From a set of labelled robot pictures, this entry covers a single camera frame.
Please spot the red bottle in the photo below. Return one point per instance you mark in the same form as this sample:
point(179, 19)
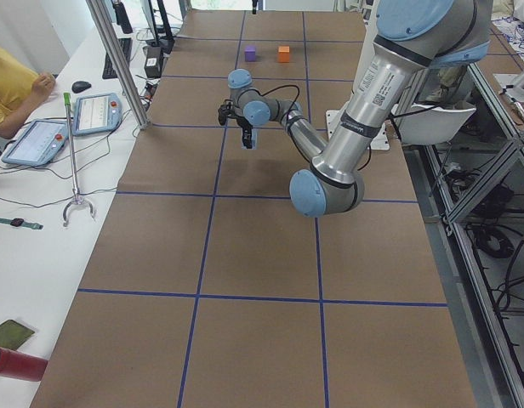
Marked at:
point(17, 365)

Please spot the green bean bag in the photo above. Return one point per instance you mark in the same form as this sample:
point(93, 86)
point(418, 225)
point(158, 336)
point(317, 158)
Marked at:
point(13, 334)

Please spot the far teach pendant tablet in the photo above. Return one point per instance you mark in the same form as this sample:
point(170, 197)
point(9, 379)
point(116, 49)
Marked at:
point(96, 114)

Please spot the green strap wristwatch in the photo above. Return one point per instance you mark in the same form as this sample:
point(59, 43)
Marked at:
point(20, 222)

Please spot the black computer mouse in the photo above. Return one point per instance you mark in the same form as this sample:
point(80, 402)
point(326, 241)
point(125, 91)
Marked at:
point(80, 86)

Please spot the aluminium frame post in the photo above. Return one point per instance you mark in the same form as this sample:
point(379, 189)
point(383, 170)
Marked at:
point(111, 44)

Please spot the black power adapter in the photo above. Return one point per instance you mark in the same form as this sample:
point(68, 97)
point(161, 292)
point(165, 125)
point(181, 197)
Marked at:
point(153, 62)

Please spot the near teach pendant tablet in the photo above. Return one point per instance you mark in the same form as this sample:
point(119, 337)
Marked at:
point(38, 144)

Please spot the light blue block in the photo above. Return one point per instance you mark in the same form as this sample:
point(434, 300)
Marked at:
point(254, 139)

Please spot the orange block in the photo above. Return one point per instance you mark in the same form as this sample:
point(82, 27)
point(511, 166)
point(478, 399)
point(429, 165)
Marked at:
point(283, 54)

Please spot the person in yellow shirt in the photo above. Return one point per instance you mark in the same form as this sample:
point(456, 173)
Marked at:
point(17, 102)

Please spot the teach pendant tablet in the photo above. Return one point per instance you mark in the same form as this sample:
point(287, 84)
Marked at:
point(96, 114)
point(38, 144)

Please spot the purple block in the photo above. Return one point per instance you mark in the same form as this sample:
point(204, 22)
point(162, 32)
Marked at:
point(250, 53)

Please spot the person's hand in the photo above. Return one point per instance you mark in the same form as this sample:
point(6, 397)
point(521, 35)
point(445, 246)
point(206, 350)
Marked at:
point(43, 85)

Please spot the green handled grabber tool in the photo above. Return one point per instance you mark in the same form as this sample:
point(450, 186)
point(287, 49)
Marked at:
point(77, 198)

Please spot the white chair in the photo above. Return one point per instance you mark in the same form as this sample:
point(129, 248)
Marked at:
point(432, 127)

